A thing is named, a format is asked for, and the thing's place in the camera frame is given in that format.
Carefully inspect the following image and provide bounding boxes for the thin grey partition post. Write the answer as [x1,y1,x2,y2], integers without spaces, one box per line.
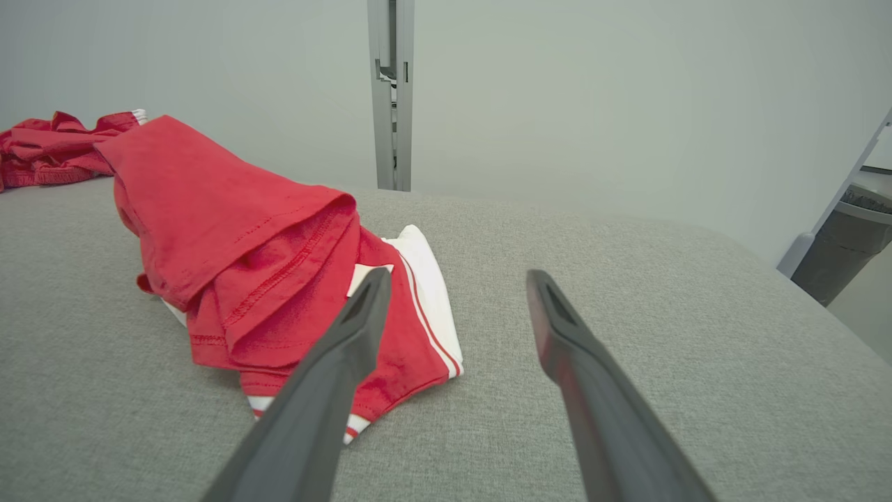
[777,108,892,280]

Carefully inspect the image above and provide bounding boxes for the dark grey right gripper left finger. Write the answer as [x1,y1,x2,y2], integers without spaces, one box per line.
[202,268,392,502]

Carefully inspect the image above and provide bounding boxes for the red shorts with white stripe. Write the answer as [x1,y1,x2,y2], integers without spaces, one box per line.
[0,109,148,194]

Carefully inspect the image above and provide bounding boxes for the red jersey with white trim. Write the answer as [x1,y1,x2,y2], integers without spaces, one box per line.
[94,115,466,446]

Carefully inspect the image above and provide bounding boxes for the dark grey waste bin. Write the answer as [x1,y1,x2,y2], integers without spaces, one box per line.
[792,166,892,307]

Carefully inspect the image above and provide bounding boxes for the grey double partition post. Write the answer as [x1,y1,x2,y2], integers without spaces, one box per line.
[367,0,415,192]

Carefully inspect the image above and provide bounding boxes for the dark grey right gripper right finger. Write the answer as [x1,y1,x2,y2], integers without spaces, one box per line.
[527,270,717,502]

